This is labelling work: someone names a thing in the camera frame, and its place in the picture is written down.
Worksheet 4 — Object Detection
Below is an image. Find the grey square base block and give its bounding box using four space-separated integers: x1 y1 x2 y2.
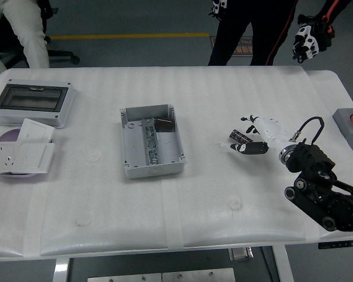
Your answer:
332 108 353 154

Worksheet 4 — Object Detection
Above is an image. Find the silver metal bracket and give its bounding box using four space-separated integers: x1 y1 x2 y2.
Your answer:
228 247 255 263

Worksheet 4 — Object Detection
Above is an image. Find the black table control panel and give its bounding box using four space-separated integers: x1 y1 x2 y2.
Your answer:
317 240 353 250

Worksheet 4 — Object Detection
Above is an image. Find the metal mounting rail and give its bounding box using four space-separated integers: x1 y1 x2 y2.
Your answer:
141 117 160 165

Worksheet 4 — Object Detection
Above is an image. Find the black office chair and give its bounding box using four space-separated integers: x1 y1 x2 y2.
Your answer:
0 0 81 67

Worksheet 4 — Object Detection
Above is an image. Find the black battery with white print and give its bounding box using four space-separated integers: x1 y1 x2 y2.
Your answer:
229 128 254 145

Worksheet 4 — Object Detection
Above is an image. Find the seated person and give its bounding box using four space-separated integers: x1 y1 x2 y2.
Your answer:
0 0 51 86

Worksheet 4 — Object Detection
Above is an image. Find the standing person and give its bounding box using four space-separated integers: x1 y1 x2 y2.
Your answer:
208 0 352 67

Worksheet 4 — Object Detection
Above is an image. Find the standing person's right hand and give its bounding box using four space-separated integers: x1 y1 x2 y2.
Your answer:
208 0 229 21

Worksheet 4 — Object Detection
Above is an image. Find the white switch panel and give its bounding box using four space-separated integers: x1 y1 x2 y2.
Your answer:
10 142 56 174

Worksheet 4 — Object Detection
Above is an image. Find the open grey junction box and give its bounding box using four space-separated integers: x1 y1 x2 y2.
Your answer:
119 103 187 179

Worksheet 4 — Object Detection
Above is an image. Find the standing person's left hand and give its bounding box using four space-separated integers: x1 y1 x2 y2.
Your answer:
291 14 335 64

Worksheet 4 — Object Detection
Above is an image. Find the grey distribution box dark window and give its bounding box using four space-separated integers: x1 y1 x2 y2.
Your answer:
0 78 77 129

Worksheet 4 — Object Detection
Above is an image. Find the white switch plate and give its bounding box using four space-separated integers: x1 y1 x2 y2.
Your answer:
16 117 56 144

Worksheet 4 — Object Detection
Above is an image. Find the white socket panel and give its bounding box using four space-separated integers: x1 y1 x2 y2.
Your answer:
0 142 18 176

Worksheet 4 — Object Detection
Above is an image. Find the grey metal plate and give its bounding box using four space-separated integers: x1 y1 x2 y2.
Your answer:
162 267 236 282
87 273 162 282

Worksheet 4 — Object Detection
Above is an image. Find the purple round plate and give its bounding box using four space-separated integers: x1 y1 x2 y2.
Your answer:
0 128 41 179

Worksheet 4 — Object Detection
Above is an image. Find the brown floor sticker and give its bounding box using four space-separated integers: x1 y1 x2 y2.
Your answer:
211 36 255 58

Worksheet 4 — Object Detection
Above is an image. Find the white table leg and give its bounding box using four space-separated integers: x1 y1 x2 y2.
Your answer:
52 257 74 282
272 246 295 282

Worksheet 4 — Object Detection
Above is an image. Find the robot right hand white shell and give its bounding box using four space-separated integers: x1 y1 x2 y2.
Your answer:
229 113 297 156

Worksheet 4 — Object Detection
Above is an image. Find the white foam mat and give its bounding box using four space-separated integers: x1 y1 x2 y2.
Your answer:
0 66 353 261

